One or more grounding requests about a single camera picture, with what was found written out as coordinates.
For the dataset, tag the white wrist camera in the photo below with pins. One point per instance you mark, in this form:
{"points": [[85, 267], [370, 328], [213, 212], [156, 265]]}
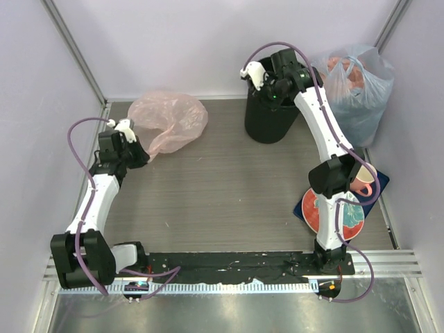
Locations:
{"points": [[254, 71], [124, 126]]}

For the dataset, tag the pink paper cup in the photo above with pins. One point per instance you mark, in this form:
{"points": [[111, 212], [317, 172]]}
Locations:
{"points": [[362, 182]]}

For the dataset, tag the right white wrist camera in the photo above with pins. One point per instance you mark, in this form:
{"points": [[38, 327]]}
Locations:
{"points": [[254, 71]]}

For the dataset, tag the pink plastic trash bag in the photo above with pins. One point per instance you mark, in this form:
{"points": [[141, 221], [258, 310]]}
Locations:
{"points": [[165, 122]]}

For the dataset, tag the red teal patterned plate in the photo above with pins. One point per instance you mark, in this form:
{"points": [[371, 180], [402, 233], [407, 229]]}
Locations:
{"points": [[353, 215]]}

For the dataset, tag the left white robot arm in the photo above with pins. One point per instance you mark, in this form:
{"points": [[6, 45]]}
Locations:
{"points": [[81, 254]]}

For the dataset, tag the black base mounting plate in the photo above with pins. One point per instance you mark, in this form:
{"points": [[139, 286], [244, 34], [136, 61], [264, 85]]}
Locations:
{"points": [[278, 267]]}

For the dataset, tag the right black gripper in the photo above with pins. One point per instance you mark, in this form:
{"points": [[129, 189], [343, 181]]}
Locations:
{"points": [[272, 105]]}

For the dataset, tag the blue bag of trash bags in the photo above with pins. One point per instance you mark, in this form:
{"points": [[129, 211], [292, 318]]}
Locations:
{"points": [[358, 83]]}

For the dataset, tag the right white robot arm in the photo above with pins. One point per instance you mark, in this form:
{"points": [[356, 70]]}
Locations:
{"points": [[339, 163]]}

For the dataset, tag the right aluminium frame post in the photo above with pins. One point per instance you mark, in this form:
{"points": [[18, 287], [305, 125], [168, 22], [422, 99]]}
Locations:
{"points": [[395, 17]]}

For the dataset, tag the black plastic trash bin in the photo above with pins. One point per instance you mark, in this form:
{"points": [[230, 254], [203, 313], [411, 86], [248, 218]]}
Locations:
{"points": [[269, 125]]}

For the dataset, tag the white slotted cable duct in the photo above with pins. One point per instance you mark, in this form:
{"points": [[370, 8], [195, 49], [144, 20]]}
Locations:
{"points": [[127, 287]]}

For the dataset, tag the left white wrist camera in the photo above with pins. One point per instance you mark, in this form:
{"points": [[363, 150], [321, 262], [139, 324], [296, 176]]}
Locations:
{"points": [[124, 126]]}

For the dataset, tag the left aluminium frame post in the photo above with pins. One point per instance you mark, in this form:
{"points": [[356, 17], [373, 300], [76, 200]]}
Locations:
{"points": [[70, 43]]}

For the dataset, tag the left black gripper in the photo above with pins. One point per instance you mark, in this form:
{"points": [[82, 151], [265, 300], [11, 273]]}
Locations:
{"points": [[142, 156]]}

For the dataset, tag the aluminium frame post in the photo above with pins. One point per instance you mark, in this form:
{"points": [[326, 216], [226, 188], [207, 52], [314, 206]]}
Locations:
{"points": [[70, 43], [395, 17]]}

